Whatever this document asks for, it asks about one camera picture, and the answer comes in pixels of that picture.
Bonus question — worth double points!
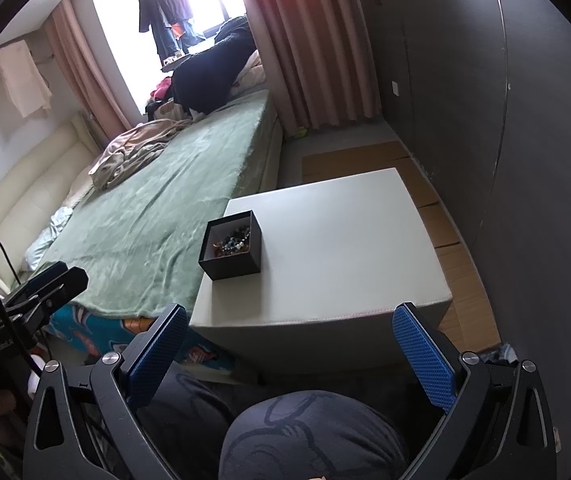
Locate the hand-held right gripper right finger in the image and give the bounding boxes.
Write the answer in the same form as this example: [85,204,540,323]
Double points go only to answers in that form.
[391,301,561,480]

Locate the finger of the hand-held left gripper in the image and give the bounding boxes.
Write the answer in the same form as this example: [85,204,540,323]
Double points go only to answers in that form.
[16,261,69,296]
[4,267,90,332]

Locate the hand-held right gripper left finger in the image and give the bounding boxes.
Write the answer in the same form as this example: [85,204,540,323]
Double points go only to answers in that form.
[23,303,189,480]

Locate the black jewelry box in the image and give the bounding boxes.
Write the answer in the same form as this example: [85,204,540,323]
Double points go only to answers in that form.
[198,210,265,282]

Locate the brown bead bracelet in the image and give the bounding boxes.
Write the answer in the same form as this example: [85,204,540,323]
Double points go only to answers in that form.
[220,227,252,256]

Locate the light blue pillow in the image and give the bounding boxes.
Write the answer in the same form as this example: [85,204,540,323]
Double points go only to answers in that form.
[23,206,75,272]

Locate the cartoon printed bed sheet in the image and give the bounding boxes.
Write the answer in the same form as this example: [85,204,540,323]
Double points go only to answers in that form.
[48,305,246,376]

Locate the crumpled plastic bag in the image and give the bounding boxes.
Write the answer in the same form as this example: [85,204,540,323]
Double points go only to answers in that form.
[480,342,519,367]

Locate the flat cardboard sheets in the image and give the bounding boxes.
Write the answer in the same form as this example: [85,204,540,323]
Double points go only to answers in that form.
[300,140,501,357]

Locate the white leather headboard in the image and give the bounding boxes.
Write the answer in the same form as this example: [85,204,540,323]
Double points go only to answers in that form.
[0,122,105,282]

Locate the green blanket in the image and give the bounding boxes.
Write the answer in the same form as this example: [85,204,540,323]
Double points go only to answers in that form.
[26,90,276,322]

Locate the grey printed pants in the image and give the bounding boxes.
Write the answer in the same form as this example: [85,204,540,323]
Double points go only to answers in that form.
[136,360,416,480]

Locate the white square table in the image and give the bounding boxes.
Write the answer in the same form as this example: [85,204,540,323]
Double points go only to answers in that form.
[189,167,453,376]

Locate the beige crumpled blanket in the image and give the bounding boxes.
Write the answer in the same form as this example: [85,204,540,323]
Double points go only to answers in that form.
[88,119,195,191]

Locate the pink curtain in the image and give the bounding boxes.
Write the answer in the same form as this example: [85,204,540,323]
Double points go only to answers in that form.
[238,0,383,133]
[43,0,135,134]

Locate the hanging peach towel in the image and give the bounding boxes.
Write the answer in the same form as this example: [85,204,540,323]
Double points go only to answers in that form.
[0,40,54,119]

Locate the red clothes pile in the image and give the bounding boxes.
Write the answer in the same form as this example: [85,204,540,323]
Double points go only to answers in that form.
[149,77,174,102]

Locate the black duvet pile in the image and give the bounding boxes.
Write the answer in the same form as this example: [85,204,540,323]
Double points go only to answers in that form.
[170,16,262,117]

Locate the window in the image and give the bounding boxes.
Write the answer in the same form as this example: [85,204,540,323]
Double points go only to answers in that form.
[89,0,252,117]

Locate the hanging dark clothes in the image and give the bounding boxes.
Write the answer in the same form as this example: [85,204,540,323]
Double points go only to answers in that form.
[138,0,202,57]

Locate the black braided cable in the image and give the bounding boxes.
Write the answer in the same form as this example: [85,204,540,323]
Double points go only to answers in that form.
[0,234,42,376]

